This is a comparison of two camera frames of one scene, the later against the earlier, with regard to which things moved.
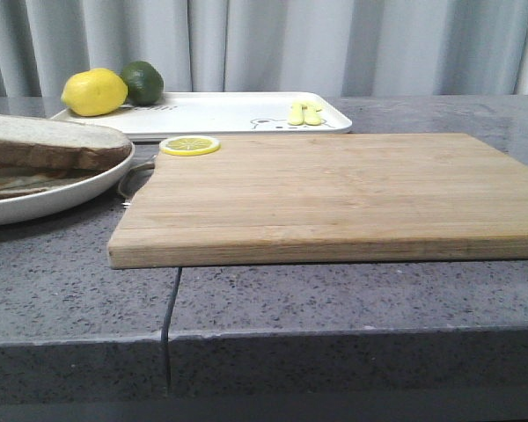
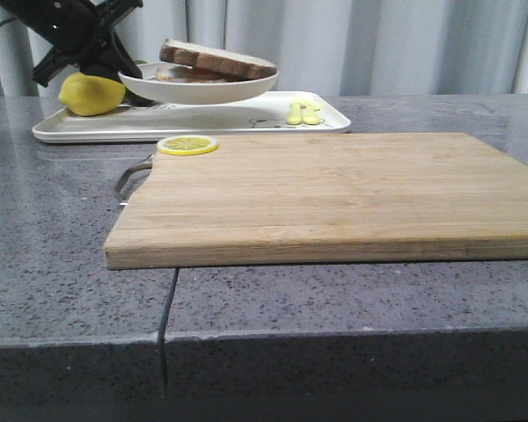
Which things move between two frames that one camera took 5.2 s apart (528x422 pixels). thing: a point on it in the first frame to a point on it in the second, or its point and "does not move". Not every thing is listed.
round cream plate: [33, 207] to [172, 83]
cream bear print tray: [228, 114] does not move
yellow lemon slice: [189, 145] does not move
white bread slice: [11, 141] to [196, 56]
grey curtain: [358, 47] does not move
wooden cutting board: [319, 199] does not move
